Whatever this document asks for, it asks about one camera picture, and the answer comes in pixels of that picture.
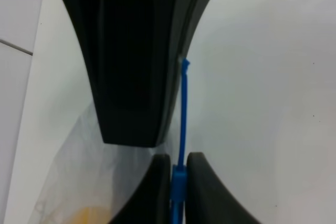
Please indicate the clear zip bag blue seal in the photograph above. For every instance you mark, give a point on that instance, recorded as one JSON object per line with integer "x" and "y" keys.
{"x": 86, "y": 172}

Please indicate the yellow toy pear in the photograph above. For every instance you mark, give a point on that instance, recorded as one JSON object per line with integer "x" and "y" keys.
{"x": 90, "y": 215}

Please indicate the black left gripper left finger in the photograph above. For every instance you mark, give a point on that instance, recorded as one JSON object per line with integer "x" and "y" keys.
{"x": 150, "y": 203}

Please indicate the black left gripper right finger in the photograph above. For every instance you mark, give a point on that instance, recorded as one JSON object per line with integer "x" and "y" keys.
{"x": 207, "y": 199}

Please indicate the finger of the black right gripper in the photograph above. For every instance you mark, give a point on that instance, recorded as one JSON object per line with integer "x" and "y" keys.
{"x": 133, "y": 51}

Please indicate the blue zip slider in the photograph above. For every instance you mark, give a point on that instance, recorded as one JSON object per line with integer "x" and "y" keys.
{"x": 178, "y": 184}

